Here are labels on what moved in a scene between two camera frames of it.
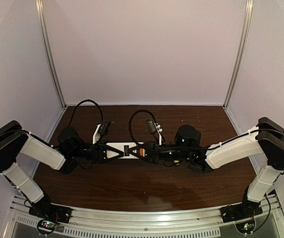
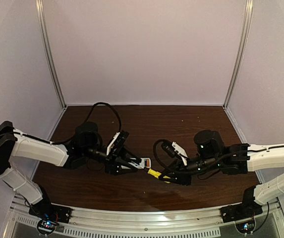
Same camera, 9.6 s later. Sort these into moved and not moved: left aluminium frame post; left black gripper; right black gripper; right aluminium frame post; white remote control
Moved: right black gripper; white remote control; left black gripper
Not moved: right aluminium frame post; left aluminium frame post
